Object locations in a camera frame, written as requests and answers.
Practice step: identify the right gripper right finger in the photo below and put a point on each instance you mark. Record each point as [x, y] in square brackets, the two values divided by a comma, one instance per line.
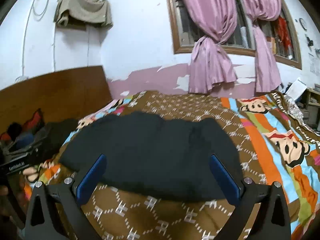
[272, 220]

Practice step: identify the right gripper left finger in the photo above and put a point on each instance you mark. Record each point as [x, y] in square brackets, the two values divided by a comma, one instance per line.
[43, 220]

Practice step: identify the black jacket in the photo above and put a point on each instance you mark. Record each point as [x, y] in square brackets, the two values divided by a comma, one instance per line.
[147, 154]

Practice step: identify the dark clothes pile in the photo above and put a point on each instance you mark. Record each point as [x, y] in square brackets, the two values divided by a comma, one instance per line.
[58, 131]

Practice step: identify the wooden headboard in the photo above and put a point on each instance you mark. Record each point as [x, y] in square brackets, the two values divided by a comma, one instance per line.
[72, 93]

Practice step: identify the wooden side shelf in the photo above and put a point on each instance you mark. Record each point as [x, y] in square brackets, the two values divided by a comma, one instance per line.
[312, 105]

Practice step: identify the wooden framed window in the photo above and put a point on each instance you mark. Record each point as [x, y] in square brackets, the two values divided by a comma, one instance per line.
[185, 33]

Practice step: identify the right pink curtain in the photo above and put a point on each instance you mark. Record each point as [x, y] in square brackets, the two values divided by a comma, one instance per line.
[267, 73]

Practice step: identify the pink curtain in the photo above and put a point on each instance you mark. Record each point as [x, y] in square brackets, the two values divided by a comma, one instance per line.
[267, 73]
[210, 64]

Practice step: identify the left pink curtain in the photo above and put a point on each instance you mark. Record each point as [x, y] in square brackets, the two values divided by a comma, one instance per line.
[210, 64]

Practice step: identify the beige cloth on wall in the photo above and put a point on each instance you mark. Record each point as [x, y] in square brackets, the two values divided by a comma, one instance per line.
[93, 12]

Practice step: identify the round wall clock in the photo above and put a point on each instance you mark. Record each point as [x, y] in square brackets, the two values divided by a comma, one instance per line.
[303, 24]

